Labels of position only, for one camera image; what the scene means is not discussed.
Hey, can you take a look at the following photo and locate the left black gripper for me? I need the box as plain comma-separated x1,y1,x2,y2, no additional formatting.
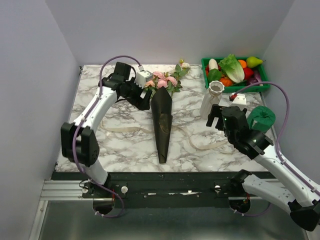
120,78,152,112

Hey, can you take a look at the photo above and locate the black wrapping paper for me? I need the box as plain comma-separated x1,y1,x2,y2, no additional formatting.
150,87,173,164

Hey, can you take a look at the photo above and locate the pink flower bouquet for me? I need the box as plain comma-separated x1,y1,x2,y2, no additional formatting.
144,59,191,97

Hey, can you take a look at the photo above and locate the cream ribbon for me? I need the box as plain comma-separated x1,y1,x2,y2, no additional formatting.
99,119,228,151

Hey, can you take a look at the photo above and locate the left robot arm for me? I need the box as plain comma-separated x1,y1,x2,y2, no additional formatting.
60,62,153,198

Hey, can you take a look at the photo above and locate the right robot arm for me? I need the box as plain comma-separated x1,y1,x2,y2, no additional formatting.
206,104,320,232

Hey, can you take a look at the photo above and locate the jute twine on vase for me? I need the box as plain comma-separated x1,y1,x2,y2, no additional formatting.
206,94,221,108

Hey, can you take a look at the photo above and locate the white ribbed vase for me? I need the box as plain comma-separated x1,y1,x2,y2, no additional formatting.
199,81,225,120

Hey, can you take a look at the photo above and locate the orange toy carrot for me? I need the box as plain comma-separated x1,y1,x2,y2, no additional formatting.
219,77,234,87

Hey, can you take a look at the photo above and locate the green rolled cloth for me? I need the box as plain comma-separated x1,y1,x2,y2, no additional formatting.
247,106,276,133

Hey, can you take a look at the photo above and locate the green plastic bin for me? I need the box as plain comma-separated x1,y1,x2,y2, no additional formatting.
201,57,270,93

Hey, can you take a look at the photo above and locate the white toy radish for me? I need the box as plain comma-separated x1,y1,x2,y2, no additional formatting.
208,58,219,71

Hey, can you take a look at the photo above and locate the toy lettuce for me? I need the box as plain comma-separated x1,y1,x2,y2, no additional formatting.
218,54,245,84

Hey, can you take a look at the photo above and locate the red toy pepper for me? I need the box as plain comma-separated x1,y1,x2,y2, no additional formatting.
243,67,254,80

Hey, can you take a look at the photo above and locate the toy orange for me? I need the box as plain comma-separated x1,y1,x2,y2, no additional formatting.
238,59,247,69

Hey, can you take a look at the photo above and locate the toy pear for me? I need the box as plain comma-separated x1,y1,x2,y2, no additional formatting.
246,56,264,69

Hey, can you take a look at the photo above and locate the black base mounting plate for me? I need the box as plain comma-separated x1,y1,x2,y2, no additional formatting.
51,171,273,210

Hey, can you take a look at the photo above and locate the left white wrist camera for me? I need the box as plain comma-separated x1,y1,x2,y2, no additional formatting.
134,70,153,89

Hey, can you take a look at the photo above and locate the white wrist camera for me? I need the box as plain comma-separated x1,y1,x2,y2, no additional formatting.
229,93,247,111
134,70,153,89

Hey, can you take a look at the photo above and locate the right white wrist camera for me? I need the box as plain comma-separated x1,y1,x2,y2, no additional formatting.
229,93,247,111

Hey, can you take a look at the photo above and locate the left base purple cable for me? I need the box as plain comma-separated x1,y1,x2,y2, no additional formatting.
94,189,126,219

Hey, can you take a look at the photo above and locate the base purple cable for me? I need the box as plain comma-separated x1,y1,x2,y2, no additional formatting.
94,189,126,219
233,203,272,217

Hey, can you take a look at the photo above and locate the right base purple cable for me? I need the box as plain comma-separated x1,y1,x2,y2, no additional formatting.
233,203,272,217

